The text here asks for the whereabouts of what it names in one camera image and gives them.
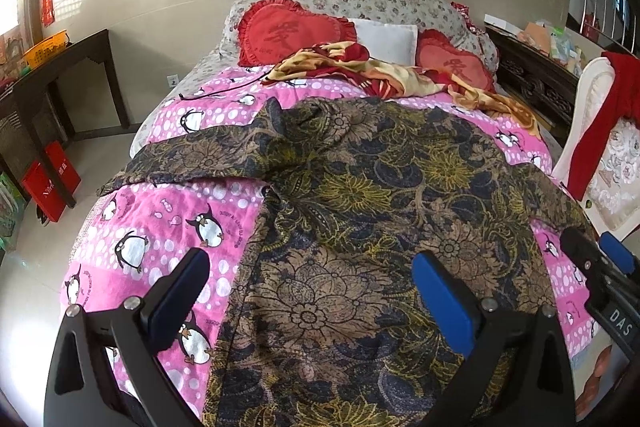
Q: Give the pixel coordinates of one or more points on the red wall sign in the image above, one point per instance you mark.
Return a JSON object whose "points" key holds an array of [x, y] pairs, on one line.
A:
{"points": [[47, 13]]}

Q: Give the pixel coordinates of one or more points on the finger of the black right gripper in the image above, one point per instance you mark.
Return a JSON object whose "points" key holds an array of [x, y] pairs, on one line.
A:
{"points": [[618, 253], [583, 252]]}

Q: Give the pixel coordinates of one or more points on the white lace-covered chair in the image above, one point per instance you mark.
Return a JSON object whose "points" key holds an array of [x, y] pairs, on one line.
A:
{"points": [[611, 201]]}

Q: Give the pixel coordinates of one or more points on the white rectangular pillow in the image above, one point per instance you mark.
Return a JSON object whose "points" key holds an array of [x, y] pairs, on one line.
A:
{"points": [[389, 43]]}

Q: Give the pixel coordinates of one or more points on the metal stair railing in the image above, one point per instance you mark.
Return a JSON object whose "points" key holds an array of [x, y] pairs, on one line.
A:
{"points": [[612, 24]]}

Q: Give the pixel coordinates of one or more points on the red cloth on chair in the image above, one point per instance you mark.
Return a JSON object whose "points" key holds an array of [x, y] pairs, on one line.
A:
{"points": [[622, 101]]}

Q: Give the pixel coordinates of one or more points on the dark floral patterned garment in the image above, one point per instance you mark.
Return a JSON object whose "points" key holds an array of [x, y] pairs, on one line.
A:
{"points": [[324, 325]]}

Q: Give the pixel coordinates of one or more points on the dark wooden side table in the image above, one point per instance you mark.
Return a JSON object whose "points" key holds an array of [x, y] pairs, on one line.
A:
{"points": [[23, 100]]}

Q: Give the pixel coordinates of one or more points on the red and gold blanket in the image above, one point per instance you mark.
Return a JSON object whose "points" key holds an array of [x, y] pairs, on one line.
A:
{"points": [[351, 62]]}

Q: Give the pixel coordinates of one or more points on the white wall socket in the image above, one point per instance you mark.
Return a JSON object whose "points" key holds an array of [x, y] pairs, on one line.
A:
{"points": [[172, 80]]}

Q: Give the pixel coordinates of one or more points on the red gift bag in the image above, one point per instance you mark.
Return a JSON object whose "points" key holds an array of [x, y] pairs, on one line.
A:
{"points": [[41, 188]]}

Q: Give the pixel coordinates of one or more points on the dark wooden nightstand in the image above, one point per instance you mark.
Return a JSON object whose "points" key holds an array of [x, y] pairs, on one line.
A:
{"points": [[542, 84]]}

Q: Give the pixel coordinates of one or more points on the yellow plastic basket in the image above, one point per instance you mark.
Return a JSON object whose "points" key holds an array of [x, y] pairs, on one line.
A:
{"points": [[49, 47]]}

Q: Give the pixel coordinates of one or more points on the large red heart pillow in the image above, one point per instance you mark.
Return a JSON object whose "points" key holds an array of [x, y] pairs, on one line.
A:
{"points": [[272, 30]]}

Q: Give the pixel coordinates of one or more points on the green box on floor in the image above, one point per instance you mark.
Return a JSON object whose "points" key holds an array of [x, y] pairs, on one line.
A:
{"points": [[12, 206]]}

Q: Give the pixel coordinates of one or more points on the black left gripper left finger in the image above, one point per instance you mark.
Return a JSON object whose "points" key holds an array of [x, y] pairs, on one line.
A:
{"points": [[104, 369]]}

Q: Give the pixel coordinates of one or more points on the small red heart pillow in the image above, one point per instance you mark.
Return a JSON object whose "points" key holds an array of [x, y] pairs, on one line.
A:
{"points": [[452, 61]]}

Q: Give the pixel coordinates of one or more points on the pink penguin quilt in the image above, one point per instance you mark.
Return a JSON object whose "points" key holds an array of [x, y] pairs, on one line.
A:
{"points": [[137, 234]]}

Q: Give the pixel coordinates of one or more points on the floral print pillow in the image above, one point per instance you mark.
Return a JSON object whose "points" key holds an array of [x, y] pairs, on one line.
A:
{"points": [[424, 14]]}

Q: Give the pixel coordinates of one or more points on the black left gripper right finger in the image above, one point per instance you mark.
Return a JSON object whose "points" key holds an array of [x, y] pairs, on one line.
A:
{"points": [[515, 369]]}

